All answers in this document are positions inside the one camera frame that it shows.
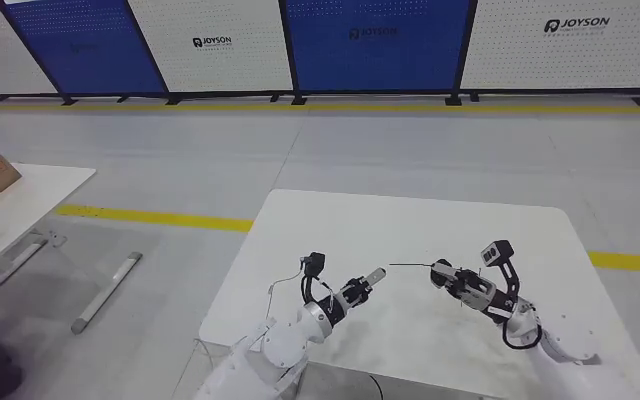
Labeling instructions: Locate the white side table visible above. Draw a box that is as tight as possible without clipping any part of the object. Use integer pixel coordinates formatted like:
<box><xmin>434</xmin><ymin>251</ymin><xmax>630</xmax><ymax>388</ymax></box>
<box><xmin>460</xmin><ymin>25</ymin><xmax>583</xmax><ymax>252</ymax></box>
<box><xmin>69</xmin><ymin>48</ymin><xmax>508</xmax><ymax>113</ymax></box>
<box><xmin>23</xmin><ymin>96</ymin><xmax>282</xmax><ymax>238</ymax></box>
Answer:
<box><xmin>0</xmin><ymin>162</ymin><xmax>144</xmax><ymax>336</ymax></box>

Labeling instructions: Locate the brown cardboard box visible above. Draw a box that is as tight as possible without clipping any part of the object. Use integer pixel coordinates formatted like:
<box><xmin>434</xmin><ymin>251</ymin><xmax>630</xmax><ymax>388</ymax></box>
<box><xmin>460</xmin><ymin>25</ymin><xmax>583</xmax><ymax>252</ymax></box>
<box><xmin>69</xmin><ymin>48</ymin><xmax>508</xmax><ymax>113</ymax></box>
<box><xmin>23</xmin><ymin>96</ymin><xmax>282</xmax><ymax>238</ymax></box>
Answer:
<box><xmin>0</xmin><ymin>154</ymin><xmax>23</xmax><ymax>194</ymax></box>

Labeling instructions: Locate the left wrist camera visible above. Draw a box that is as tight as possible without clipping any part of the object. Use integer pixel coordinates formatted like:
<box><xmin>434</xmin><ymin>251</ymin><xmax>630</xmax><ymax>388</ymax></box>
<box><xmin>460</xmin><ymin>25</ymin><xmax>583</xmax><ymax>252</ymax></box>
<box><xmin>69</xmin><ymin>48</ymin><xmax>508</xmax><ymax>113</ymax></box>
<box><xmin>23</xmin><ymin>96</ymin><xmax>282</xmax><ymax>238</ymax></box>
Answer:
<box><xmin>298</xmin><ymin>251</ymin><xmax>335</xmax><ymax>305</ymax></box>

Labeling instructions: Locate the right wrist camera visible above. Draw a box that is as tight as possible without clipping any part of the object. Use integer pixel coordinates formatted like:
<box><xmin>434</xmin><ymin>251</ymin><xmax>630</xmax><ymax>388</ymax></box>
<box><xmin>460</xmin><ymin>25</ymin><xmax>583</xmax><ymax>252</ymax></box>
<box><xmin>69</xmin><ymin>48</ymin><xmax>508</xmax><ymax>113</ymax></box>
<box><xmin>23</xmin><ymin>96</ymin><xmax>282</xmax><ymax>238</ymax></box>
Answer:
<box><xmin>480</xmin><ymin>239</ymin><xmax>522</xmax><ymax>307</ymax></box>

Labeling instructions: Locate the white perforated partition panel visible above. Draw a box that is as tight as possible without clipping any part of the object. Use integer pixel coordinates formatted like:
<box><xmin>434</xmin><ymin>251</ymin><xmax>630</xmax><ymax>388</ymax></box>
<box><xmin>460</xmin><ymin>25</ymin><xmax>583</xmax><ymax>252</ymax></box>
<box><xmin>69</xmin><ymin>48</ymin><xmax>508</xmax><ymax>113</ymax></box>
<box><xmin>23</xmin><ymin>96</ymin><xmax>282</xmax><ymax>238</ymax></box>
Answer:
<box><xmin>0</xmin><ymin>13</ymin><xmax>58</xmax><ymax>96</ymax></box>
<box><xmin>126</xmin><ymin>0</ymin><xmax>295</xmax><ymax>94</ymax></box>
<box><xmin>459</xmin><ymin>0</ymin><xmax>640</xmax><ymax>92</ymax></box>

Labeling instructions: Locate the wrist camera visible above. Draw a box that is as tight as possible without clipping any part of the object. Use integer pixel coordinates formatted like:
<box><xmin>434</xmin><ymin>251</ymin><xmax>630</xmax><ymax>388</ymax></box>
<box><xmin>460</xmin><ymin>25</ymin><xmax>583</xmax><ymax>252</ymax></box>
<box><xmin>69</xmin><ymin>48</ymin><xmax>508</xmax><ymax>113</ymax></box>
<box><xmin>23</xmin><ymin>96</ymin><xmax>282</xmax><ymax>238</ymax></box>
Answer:
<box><xmin>480</xmin><ymin>239</ymin><xmax>522</xmax><ymax>307</ymax></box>
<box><xmin>298</xmin><ymin>251</ymin><xmax>335</xmax><ymax>305</ymax></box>

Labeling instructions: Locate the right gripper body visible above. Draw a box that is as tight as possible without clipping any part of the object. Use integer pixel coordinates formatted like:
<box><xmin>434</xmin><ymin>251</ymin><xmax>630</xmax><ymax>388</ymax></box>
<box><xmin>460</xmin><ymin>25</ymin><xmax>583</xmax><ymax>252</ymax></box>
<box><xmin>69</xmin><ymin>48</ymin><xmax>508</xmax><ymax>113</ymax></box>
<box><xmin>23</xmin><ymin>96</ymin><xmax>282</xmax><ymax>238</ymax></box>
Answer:
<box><xmin>455</xmin><ymin>277</ymin><xmax>518</xmax><ymax>325</ymax></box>

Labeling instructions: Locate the thin white cable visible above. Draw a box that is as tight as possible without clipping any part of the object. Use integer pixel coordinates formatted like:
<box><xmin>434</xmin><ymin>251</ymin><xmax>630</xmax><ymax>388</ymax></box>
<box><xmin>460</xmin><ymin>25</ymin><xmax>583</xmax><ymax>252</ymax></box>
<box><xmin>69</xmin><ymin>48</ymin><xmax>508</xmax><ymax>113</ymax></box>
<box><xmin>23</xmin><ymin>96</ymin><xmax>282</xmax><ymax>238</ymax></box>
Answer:
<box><xmin>263</xmin><ymin>269</ymin><xmax>304</xmax><ymax>322</ymax></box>

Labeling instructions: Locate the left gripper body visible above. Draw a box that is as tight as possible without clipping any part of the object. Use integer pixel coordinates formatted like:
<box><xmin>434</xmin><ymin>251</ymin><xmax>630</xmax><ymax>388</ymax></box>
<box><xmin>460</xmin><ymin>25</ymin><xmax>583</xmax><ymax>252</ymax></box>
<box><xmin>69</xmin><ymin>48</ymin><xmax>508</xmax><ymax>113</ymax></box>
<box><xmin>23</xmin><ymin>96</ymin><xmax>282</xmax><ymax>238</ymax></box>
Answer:
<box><xmin>303</xmin><ymin>286</ymin><xmax>359</xmax><ymax>338</ymax></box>

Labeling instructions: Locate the blue perforated partition panel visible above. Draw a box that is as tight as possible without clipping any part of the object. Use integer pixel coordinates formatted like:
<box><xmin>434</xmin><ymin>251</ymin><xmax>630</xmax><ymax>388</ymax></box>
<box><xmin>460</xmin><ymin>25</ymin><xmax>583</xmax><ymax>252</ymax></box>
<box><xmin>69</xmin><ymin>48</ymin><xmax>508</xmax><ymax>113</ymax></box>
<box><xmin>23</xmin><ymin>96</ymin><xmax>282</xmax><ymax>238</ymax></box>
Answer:
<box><xmin>1</xmin><ymin>0</ymin><xmax>170</xmax><ymax>97</ymax></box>
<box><xmin>279</xmin><ymin>0</ymin><xmax>474</xmax><ymax>95</ymax></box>

